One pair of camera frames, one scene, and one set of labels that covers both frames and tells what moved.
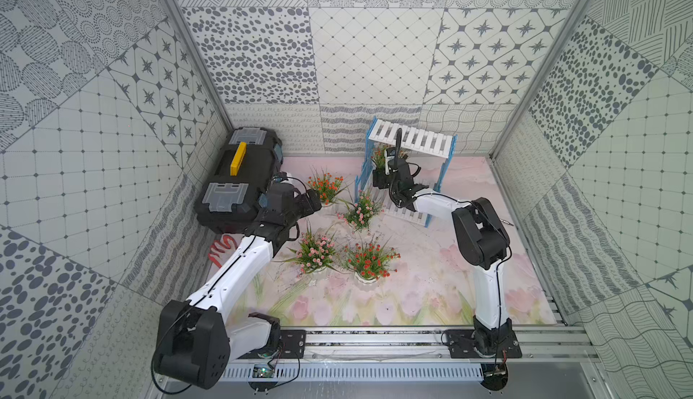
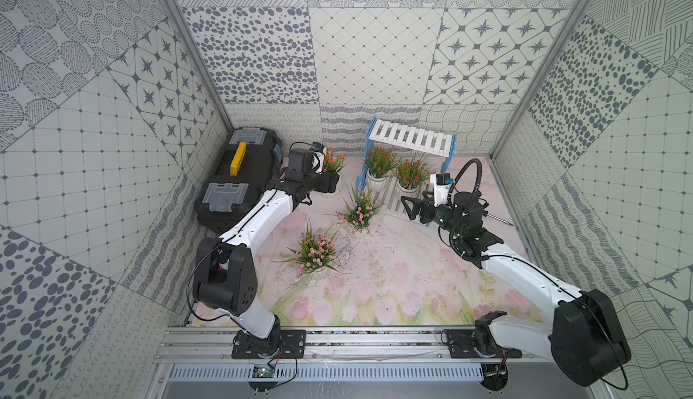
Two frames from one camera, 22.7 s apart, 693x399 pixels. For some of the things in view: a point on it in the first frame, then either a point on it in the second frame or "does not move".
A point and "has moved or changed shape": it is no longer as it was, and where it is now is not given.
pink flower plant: (360, 214) does not move
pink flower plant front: (314, 253) does not move
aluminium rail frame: (548, 345) does not move
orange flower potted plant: (328, 187) has moved or changed shape
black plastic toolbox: (249, 160) does not move
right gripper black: (378, 178) -> (418, 205)
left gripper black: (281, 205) -> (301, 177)
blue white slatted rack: (427, 151) does not move
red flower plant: (369, 262) -> (411, 174)
